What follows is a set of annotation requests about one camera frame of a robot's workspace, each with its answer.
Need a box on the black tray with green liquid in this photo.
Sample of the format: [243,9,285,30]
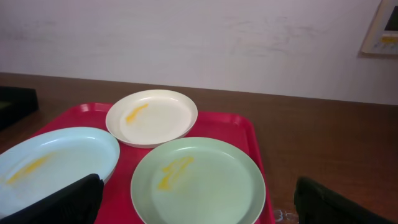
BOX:
[1,86,39,131]

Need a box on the cream white plate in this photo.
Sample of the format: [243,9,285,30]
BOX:
[105,90,198,149]

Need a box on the light green plate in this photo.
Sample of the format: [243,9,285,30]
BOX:
[131,137,266,224]

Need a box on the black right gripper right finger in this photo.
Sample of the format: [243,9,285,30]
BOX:
[294,177,394,224]

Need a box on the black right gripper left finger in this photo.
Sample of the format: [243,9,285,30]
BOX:
[1,174,104,224]

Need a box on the light blue plate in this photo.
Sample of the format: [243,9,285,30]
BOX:
[1,127,120,217]

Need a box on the red plastic tray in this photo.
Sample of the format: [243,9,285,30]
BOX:
[34,103,265,224]

